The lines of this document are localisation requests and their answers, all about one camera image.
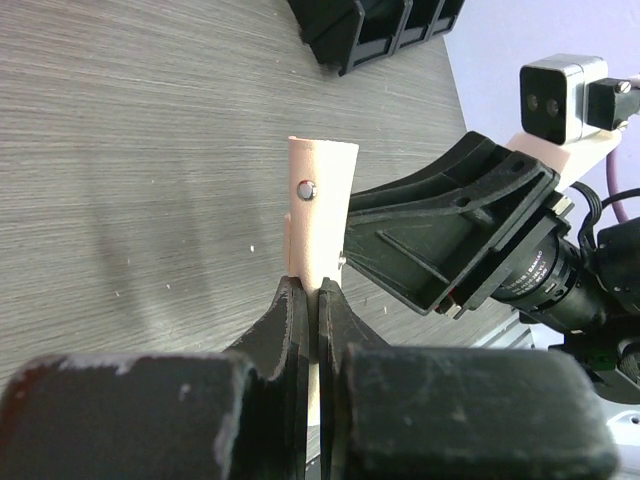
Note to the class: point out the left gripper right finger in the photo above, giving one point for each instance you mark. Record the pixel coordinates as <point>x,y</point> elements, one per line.
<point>339,327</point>

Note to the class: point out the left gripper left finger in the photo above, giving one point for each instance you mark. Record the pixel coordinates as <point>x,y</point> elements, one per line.
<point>263,420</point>

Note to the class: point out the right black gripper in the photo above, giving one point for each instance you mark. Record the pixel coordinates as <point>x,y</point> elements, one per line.
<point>478,223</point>

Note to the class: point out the beige leather card holder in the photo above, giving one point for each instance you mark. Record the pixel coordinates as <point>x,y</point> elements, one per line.
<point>321,175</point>

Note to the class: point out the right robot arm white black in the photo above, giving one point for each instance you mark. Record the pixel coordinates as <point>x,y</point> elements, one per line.
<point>465,413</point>

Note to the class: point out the black bin middle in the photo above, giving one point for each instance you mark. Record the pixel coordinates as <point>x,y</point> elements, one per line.
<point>421,14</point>

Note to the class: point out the black bin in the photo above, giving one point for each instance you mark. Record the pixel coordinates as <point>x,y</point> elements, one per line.
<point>345,34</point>
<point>421,14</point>
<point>448,12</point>

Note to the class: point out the black bin right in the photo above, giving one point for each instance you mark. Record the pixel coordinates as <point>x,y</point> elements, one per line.
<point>448,12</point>

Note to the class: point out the black bin left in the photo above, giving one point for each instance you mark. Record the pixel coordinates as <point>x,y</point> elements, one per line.
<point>345,34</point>

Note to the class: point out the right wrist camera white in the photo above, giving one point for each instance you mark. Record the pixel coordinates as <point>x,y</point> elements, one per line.
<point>572,113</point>

